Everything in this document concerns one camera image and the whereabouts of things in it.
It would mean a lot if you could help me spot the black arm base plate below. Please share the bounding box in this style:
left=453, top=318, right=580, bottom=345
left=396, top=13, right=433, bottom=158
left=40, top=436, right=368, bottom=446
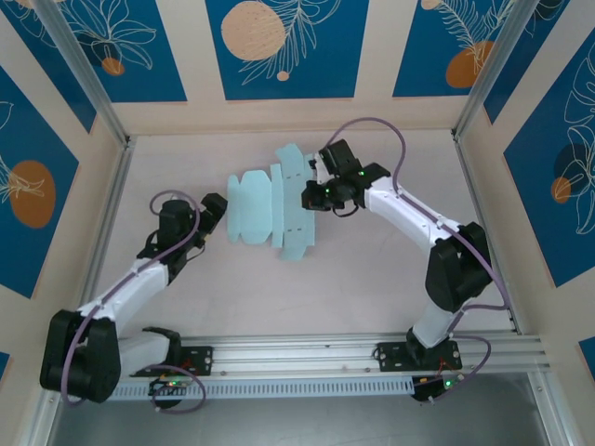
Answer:
left=375, top=341, right=464, bottom=373
left=178, top=346, right=215, bottom=376

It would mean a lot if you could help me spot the aluminium table edge rail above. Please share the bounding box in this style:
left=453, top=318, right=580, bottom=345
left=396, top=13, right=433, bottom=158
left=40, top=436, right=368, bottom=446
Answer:
left=453, top=134, right=524, bottom=334
left=76, top=137, right=137, bottom=310

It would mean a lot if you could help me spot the purple cable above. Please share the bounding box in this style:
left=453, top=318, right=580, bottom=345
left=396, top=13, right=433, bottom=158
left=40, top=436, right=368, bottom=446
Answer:
left=59, top=189, right=208, bottom=413
left=324, top=116, right=511, bottom=405

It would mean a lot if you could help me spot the grey slotted cable duct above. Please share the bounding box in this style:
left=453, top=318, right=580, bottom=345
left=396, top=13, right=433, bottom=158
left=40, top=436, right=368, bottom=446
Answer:
left=111, top=376, right=415, bottom=401

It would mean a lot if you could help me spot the aluminium profile beam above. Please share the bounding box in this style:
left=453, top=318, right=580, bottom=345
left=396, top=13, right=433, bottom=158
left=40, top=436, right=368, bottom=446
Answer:
left=118, top=330, right=552, bottom=383

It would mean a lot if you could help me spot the blue floral wall panel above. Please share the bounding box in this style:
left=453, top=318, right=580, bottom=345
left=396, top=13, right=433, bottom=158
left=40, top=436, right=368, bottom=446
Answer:
left=0, top=4, right=98, bottom=135
left=503, top=55, right=595, bottom=290
left=205, top=0, right=372, bottom=101
left=0, top=66, right=81, bottom=300
left=482, top=0, right=595, bottom=126
left=392, top=0, right=518, bottom=99
left=59, top=0, right=188, bottom=104

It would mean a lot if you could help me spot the aluminium frame strut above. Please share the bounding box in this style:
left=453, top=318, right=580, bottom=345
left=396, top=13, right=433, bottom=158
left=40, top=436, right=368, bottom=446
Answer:
left=20, top=399, right=61, bottom=446
left=527, top=371, right=571, bottom=446

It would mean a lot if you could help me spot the aluminium frame post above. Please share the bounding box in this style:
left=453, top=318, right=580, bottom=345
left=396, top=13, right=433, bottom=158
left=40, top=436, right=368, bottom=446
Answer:
left=453, top=0, right=545, bottom=140
left=33, top=0, right=134, bottom=149

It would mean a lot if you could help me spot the light teal paper box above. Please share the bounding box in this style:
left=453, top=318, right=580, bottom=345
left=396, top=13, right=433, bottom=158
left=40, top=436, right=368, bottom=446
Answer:
left=226, top=142, right=318, bottom=264

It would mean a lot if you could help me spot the black controller board green light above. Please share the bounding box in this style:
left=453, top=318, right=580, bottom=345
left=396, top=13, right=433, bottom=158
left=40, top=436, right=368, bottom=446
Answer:
left=147, top=376, right=192, bottom=397
left=411, top=374, right=466, bottom=406

